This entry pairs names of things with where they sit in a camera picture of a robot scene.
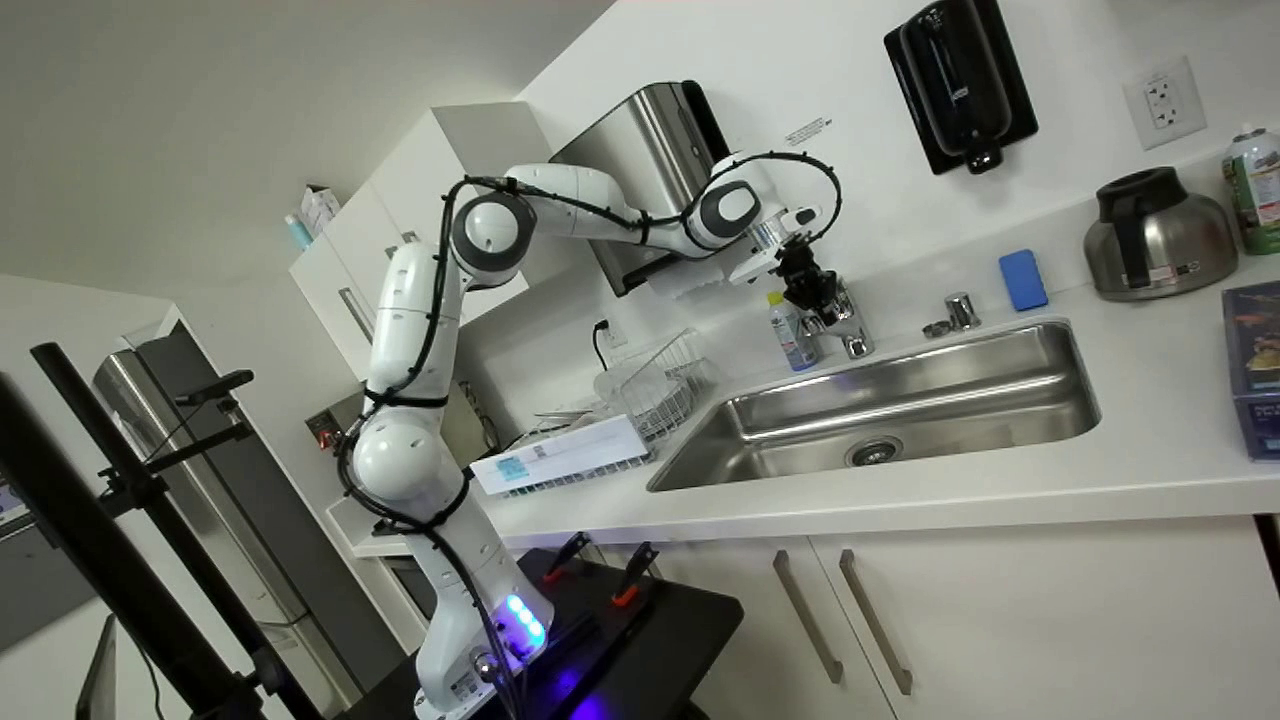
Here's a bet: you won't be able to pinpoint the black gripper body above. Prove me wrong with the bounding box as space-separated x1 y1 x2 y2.
775 236 838 305

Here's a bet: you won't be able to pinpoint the chrome faucet spout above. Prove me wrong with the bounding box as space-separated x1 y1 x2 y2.
828 316 881 365

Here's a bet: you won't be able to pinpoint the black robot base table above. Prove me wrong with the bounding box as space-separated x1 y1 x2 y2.
331 539 746 720

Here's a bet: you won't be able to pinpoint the blue dish soap bottle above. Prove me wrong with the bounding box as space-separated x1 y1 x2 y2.
767 299 828 377

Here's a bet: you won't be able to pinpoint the stainless steel sink basin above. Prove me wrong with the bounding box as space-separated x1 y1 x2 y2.
645 316 1104 498

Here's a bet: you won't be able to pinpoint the steel paper towel dispenser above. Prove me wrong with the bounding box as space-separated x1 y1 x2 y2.
548 75 738 299

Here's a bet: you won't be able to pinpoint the blue sponge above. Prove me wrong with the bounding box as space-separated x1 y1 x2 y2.
994 246 1051 316

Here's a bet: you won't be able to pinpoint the flat white box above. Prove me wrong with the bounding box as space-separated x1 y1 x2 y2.
467 408 656 499

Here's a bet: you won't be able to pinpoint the red black clamp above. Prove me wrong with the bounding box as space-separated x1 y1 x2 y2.
535 529 594 591
608 537 659 617

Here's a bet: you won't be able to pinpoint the dark metal coffee pot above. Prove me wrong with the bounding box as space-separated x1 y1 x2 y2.
1081 165 1245 305

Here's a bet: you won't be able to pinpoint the white base cabinet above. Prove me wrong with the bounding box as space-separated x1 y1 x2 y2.
349 513 1280 720

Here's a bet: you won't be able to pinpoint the dark blue box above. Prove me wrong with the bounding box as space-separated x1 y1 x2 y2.
1220 275 1280 464

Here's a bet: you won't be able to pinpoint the green drink carton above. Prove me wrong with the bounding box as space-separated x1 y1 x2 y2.
1220 125 1280 262

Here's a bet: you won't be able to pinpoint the bottles atop cabinet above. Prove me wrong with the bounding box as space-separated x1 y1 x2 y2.
281 180 349 258

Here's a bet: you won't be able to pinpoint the stainless steel refrigerator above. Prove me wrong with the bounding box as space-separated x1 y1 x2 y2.
86 316 410 718

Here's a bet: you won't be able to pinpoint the white wire dish rack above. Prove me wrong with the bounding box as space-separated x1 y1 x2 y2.
587 329 715 447

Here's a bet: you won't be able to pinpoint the black wall soap dispenser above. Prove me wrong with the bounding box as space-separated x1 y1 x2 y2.
881 0 1044 180

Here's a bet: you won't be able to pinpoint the metal cabinet door handle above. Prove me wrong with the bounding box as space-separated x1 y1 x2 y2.
835 544 920 699
767 544 848 693

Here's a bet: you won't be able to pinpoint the white wall outlet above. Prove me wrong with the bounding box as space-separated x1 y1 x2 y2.
1119 58 1212 152

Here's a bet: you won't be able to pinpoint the white wall cabinet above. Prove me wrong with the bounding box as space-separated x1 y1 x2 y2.
286 100 556 379

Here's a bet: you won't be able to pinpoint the black camera stand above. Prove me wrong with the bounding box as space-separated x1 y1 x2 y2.
0 340 328 720

